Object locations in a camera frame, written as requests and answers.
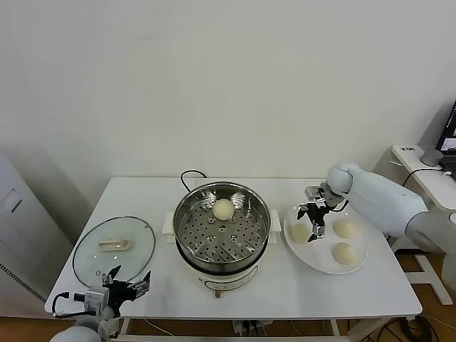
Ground gray cylinder speaker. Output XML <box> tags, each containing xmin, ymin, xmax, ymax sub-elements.
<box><xmin>419</xmin><ymin>148</ymin><xmax>444</xmax><ymax>167</ymax></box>

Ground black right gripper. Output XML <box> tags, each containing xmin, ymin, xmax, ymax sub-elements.
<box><xmin>296</xmin><ymin>199</ymin><xmax>331</xmax><ymax>244</ymax></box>

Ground white steamed baozi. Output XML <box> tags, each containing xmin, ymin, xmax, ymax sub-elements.
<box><xmin>331</xmin><ymin>242</ymin><xmax>358</xmax><ymax>266</ymax></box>
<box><xmin>332</xmin><ymin>218</ymin><xmax>358</xmax><ymax>239</ymax></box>
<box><xmin>212</xmin><ymin>199</ymin><xmax>236</xmax><ymax>222</ymax></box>
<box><xmin>291</xmin><ymin>224</ymin><xmax>311</xmax><ymax>245</ymax></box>

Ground white side desk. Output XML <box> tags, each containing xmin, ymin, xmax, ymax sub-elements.
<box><xmin>390</xmin><ymin>144</ymin><xmax>456</xmax><ymax>306</ymax></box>

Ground white table frame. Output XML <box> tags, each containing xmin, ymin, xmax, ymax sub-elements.
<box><xmin>119</xmin><ymin>318</ymin><xmax>343</xmax><ymax>342</ymax></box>

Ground cream electric cooker base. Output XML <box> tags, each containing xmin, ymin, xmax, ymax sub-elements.
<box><xmin>166</xmin><ymin>233</ymin><xmax>279</xmax><ymax>299</ymax></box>

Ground stainless steel steamer basket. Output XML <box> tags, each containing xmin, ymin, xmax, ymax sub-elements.
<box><xmin>162</xmin><ymin>181</ymin><xmax>281</xmax><ymax>269</ymax></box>

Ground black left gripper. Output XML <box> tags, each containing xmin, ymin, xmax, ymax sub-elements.
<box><xmin>100</xmin><ymin>264</ymin><xmax>152</xmax><ymax>311</ymax></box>

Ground white round plate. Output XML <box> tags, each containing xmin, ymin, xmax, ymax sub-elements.
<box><xmin>283</xmin><ymin>200</ymin><xmax>370</xmax><ymax>275</ymax></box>

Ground black laptop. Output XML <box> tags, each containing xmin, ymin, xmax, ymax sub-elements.
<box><xmin>435</xmin><ymin>98</ymin><xmax>456</xmax><ymax>170</ymax></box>

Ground white power strip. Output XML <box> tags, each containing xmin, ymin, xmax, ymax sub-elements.
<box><xmin>233</xmin><ymin>319</ymin><xmax>272</xmax><ymax>336</ymax></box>

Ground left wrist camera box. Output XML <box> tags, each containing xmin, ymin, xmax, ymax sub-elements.
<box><xmin>85</xmin><ymin>286</ymin><xmax>110</xmax><ymax>315</ymax></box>

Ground black floor cables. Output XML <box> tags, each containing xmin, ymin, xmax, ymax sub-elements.
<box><xmin>377</xmin><ymin>316</ymin><xmax>441</xmax><ymax>342</ymax></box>

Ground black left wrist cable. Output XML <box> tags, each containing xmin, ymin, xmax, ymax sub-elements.
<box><xmin>52</xmin><ymin>291</ymin><xmax>88</xmax><ymax>318</ymax></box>

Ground glass lid with cream handle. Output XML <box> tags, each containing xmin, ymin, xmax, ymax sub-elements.
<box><xmin>72</xmin><ymin>216</ymin><xmax>157</xmax><ymax>288</ymax></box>

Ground white cabinet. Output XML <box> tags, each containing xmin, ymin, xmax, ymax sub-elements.
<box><xmin>0</xmin><ymin>152</ymin><xmax>74</xmax><ymax>318</ymax></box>

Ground black cooker power cable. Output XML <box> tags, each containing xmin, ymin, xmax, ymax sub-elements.
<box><xmin>180</xmin><ymin>170</ymin><xmax>208</xmax><ymax>196</ymax></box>

